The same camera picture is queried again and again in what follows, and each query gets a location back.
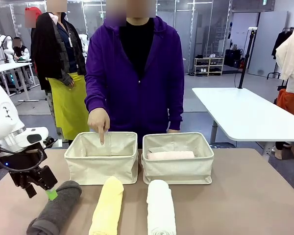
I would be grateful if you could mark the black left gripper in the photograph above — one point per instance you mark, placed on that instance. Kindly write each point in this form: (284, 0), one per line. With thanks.
(19, 159)

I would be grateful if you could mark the grey towel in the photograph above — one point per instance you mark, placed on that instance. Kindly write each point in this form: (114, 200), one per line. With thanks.
(56, 208)

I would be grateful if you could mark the white towel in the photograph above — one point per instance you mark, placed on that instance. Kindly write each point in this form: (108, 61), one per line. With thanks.
(160, 208)

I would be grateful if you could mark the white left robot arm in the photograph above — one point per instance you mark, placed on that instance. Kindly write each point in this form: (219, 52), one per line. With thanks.
(2, 110)

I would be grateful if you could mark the person's left forearm purple sleeve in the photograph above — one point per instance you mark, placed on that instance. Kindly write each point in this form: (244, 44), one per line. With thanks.
(176, 110)

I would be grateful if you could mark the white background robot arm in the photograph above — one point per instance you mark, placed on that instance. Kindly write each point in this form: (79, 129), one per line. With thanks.
(7, 46)

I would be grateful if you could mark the person's right forearm purple sleeve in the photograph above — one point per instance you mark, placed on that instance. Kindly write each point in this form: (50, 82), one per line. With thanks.
(95, 98)

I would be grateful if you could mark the person's right hand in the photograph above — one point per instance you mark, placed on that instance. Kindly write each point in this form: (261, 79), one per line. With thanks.
(99, 120)

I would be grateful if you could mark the person's left hand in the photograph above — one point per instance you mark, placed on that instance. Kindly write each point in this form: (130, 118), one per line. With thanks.
(173, 131)

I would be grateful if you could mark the beige fabric basket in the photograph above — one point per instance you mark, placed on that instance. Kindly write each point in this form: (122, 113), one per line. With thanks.
(176, 170)
(100, 169)

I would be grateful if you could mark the yellow rolled towel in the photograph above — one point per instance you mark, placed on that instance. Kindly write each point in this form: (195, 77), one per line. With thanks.
(107, 208)

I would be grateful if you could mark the person in yellow apron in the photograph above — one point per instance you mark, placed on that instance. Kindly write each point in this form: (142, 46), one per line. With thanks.
(68, 105)

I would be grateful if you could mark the white background desk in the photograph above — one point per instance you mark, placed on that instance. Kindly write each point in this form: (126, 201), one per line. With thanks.
(7, 67)

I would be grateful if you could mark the person in purple hoodie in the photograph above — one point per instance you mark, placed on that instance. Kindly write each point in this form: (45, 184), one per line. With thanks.
(137, 98)

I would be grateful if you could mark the pink rolled towel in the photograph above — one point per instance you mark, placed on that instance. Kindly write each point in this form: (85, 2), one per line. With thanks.
(170, 155)

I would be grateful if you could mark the seated person in dark jacket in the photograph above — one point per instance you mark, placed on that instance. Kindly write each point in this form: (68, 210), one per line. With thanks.
(20, 50)

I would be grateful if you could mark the person in red hood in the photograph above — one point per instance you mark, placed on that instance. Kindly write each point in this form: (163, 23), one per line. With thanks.
(36, 12)

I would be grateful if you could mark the grey table leg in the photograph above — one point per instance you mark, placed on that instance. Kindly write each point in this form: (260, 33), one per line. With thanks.
(213, 132)

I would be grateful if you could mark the wooden shoe rack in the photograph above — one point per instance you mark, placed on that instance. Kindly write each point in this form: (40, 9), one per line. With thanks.
(208, 66)

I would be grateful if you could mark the white table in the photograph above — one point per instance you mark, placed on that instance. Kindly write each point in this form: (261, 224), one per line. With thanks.
(247, 112)

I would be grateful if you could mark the black bags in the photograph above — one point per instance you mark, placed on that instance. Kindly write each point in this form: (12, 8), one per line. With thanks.
(232, 57)

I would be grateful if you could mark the black pole with white head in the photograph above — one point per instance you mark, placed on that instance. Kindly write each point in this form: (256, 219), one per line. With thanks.
(245, 63)

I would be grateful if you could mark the black stool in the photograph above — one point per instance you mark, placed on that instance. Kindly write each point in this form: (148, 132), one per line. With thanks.
(276, 74)

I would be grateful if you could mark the orange skirt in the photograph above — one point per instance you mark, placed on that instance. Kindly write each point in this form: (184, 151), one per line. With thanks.
(291, 102)

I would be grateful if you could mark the black hanging garment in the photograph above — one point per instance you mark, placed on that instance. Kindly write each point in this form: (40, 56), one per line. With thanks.
(281, 44)

